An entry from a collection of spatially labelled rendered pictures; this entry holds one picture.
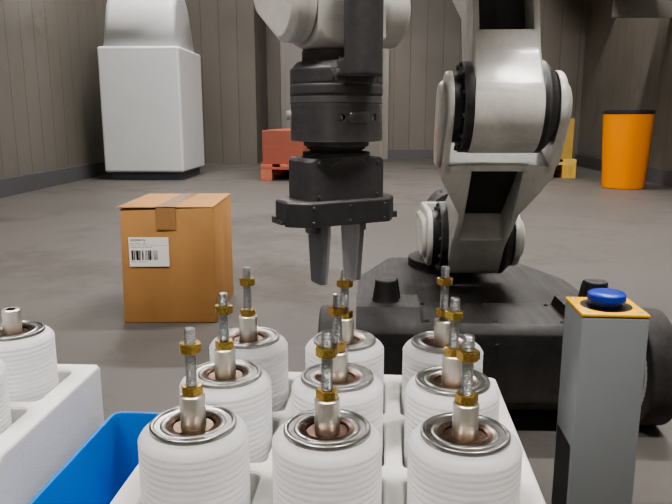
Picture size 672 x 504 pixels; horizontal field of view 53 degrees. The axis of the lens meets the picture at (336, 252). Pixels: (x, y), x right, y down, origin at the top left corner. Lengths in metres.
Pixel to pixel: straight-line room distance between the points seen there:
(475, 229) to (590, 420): 0.56
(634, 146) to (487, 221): 4.08
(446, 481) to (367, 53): 0.36
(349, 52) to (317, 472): 0.35
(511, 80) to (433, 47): 7.59
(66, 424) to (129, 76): 5.08
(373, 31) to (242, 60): 7.18
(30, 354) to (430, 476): 0.53
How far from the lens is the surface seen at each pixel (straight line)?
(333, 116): 0.61
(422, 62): 8.61
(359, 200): 0.64
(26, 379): 0.91
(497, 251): 1.30
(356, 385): 0.68
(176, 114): 5.75
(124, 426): 0.99
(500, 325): 1.12
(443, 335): 0.80
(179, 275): 1.74
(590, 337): 0.76
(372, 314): 1.10
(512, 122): 1.05
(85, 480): 0.92
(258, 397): 0.70
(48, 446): 0.88
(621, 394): 0.79
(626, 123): 5.29
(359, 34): 0.59
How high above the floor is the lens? 0.52
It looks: 11 degrees down
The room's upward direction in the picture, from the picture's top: straight up
